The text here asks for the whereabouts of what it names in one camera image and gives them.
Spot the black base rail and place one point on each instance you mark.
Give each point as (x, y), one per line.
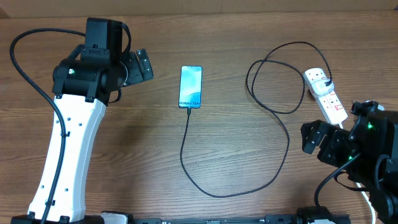
(268, 219)

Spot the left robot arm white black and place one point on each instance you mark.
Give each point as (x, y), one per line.
(82, 85)

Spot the white charger plug adapter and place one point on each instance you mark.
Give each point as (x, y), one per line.
(321, 87)

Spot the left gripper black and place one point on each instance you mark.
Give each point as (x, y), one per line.
(136, 74)

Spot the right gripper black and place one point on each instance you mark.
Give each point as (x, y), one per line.
(311, 131)

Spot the blue Galaxy smartphone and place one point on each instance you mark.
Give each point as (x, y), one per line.
(190, 86)

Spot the white power strip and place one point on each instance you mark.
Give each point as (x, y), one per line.
(329, 104)

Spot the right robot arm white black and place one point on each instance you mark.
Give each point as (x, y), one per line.
(367, 154)

